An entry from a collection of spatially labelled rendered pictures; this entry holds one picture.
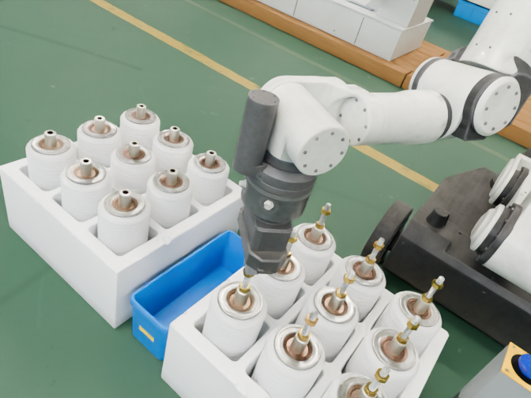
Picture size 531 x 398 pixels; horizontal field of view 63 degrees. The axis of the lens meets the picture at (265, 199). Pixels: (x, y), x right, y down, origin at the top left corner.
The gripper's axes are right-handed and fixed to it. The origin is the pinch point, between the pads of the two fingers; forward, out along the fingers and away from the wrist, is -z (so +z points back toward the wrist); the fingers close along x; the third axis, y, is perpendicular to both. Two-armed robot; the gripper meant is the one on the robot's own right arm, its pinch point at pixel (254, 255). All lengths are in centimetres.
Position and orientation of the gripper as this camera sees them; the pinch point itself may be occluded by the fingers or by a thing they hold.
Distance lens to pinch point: 64.7
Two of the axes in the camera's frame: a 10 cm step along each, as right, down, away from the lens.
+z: 2.3, -7.6, -6.1
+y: -9.6, -0.6, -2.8
